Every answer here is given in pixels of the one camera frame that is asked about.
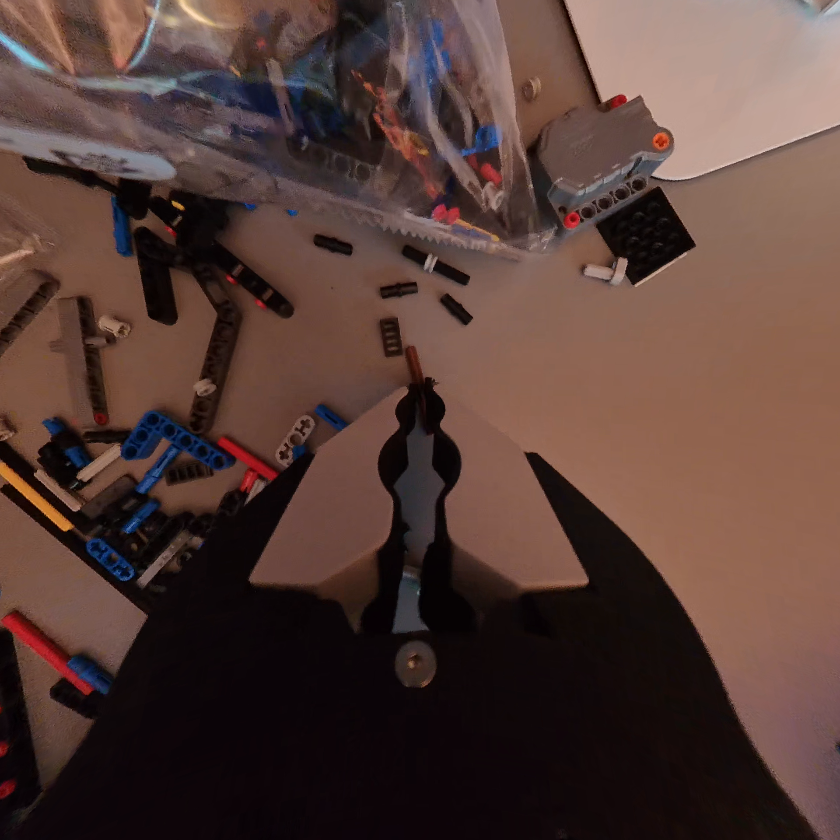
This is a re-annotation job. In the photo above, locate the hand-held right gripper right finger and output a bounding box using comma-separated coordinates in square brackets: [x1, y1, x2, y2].
[427, 385, 589, 634]

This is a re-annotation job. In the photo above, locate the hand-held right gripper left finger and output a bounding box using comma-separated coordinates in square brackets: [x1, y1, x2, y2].
[250, 385, 418, 634]

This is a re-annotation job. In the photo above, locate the pile of toy building pieces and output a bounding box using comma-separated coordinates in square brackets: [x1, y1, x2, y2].
[0, 158, 476, 808]

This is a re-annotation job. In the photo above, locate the clear plastic bag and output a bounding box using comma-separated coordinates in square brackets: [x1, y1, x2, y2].
[0, 0, 561, 258]
[0, 195, 64, 290]

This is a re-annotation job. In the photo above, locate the grey desk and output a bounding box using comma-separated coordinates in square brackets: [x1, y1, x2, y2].
[0, 0, 840, 840]

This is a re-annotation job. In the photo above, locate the yellow toy beam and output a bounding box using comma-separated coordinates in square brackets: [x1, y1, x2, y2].
[0, 460, 80, 535]

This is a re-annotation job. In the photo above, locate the black studded toy plate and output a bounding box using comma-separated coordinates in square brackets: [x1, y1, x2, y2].
[596, 185, 698, 287]

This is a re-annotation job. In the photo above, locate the grey toy motor block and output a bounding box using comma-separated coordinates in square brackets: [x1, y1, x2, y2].
[531, 94, 674, 232]

